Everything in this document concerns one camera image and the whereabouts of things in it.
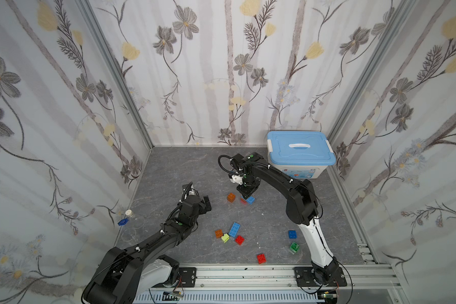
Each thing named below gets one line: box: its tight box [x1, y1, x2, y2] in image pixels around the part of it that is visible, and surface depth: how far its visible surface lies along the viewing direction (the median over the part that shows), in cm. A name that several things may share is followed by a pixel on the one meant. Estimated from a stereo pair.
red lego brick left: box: [234, 234, 246, 246], surface depth 85 cm
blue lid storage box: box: [266, 131, 337, 180], surface depth 99 cm
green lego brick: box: [289, 241, 300, 253], surface depth 82 cm
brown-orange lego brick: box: [214, 229, 224, 239], surface depth 86 cm
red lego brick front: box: [256, 253, 267, 265], surface depth 80 cm
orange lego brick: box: [226, 192, 237, 203], surface depth 97 cm
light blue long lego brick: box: [228, 221, 241, 238], surface depth 88 cm
